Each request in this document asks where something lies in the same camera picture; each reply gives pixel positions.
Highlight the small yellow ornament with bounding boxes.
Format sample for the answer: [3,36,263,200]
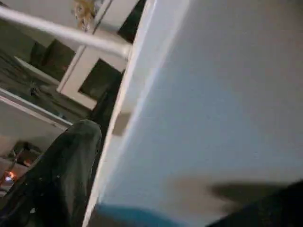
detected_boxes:
[72,0,99,30]

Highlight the white plastic table leg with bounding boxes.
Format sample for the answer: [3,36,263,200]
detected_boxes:
[0,5,133,60]

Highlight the white cabinet with glass doors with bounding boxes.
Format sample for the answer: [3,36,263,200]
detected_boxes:
[56,0,145,112]

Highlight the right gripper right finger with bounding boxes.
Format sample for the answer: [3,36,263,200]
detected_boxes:
[208,181,303,227]

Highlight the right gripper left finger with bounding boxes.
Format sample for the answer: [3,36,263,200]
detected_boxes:
[0,119,103,227]

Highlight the white plastic table top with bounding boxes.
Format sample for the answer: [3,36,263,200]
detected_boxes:
[83,0,303,227]

